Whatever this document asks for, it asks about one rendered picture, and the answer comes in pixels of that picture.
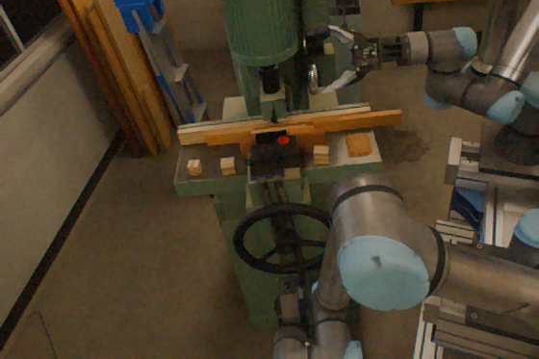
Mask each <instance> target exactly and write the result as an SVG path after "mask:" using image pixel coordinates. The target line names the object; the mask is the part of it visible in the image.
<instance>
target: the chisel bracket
mask: <svg viewBox="0 0 539 359"><path fill-rule="evenodd" d="M279 81H280V91H278V92H277V93H274V94H266V93H264V92H263V88H262V82H261V81H260V105H261V111H262V115H263V120H264V121H266V120H270V119H271V118H272V110H275V116H276V117H277V119H286V118H287V117H288V116H287V112H288V107H287V104H286V103H287V98H286V94H285V90H284V81H283V75H282V74H280V78H279Z"/></svg>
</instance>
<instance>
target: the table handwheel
mask: <svg viewBox="0 0 539 359"><path fill-rule="evenodd" d="M285 214H295V215H303V216H306V217H311V218H315V219H317V220H318V221H320V222H321V223H323V224H325V226H326V227H327V229H328V230H329V229H330V225H331V224H330V223H329V221H328V218H327V213H326V212H325V211H324V210H320V209H319V208H317V207H314V206H311V205H308V204H303V203H297V202H281V203H274V204H271V205H268V206H265V207H263V208H260V209H258V210H254V211H253V212H251V213H250V214H249V215H247V216H246V217H245V218H243V220H242V221H241V222H240V223H239V224H238V225H237V226H236V228H235V232H234V236H233V245H234V247H235V250H236V253H237V254H238V256H239V257H240V258H241V259H242V260H243V261H244V262H245V263H247V264H248V265H250V266H251V267H252V268H256V269H258V270H261V271H264V272H268V273H273V274H297V268H298V267H303V269H304V272H305V271H309V270H311V269H315V268H319V267H320V266H321V265H322V260H323V257H324V253H325V251H324V252H323V253H321V254H320V255H318V256H317V257H316V258H314V259H312V260H310V261H304V262H302V263H297V264H290V265H279V264H274V263H269V262H266V261H267V259H268V258H270V257H271V256H272V255H273V254H274V253H277V252H280V253H285V254H289V253H295V252H296V251H297V250H298V247H299V246H320V247H325V246H326V242H323V241H312V240H305V239H299V238H298V237H297V232H296V231H295V230H294V228H293V223H292V221H289V220H285V219H284V218H283V215H285ZM277 215H279V216H280V221H279V219H278V217H277ZM263 218H271V220H272V221H273V224H274V225H275V227H276V229H277V231H278V232H276V235H275V239H276V246H274V247H273V248H272V249H271V250H270V251H269V252H267V253H266V254H264V255H263V256H262V257H260V258H259V259H258V258H256V257H254V256H253V255H251V254H250V253H249V252H248V251H247V250H246V248H245V247H244V242H243V238H244V233H245V232H246V231H247V230H248V229H249V228H250V226H251V225H252V224H255V223H256V222H258V221H259V220H261V219H263Z"/></svg>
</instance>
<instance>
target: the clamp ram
mask: <svg viewBox="0 0 539 359"><path fill-rule="evenodd" d="M281 136H288V133H287V130H280V131H273V132H266V133H258V134H255V138H256V141H257V144H264V143H272V142H278V141H277V140H278V138H279V137H281Z"/></svg>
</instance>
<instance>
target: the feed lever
mask: <svg viewBox="0 0 539 359"><path fill-rule="evenodd" d="M330 34H331V29H330V27H329V26H328V25H326V24H324V23H322V24H319V25H318V26H317V27H316V29H315V34H314V35H312V36H306V38H305V44H306V52H307V55H308V56H314V55H319V54H324V45H323V40H324V39H327V38H329V36H330Z"/></svg>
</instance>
